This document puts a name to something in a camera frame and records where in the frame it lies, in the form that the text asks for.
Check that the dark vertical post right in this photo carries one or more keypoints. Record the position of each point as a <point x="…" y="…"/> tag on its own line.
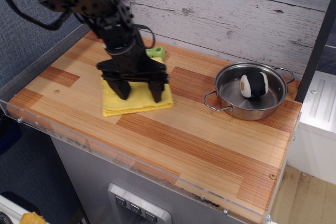
<point x="317" y="51"/>

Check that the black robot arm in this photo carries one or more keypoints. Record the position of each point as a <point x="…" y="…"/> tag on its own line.
<point x="111" y="21"/>

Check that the plush sushi roll toy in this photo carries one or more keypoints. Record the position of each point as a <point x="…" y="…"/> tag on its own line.
<point x="254" y="85"/>

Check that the yellow cloth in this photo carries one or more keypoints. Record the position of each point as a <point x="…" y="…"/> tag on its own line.
<point x="140" y="99"/>

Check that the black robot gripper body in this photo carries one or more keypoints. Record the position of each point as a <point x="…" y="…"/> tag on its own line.
<point x="129" y="61"/>

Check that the green handled grey toy spatula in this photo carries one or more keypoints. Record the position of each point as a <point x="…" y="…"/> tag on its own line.
<point x="156" y="52"/>

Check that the grey dispenser panel with buttons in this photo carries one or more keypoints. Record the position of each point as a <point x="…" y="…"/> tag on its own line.
<point x="138" y="205"/>

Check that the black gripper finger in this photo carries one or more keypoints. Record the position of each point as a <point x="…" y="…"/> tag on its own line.
<point x="156" y="89"/>
<point x="120" y="87"/>

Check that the stainless steel pot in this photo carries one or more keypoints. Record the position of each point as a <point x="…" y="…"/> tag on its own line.
<point x="227" y="96"/>

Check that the white cabinet at right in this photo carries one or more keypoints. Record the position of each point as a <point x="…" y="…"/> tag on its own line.
<point x="312" y="150"/>

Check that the yellow and black object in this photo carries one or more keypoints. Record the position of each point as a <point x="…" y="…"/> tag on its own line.
<point x="23" y="217"/>

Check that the clear acrylic table guard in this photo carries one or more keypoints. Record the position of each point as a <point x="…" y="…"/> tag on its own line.
<point x="200" y="165"/>

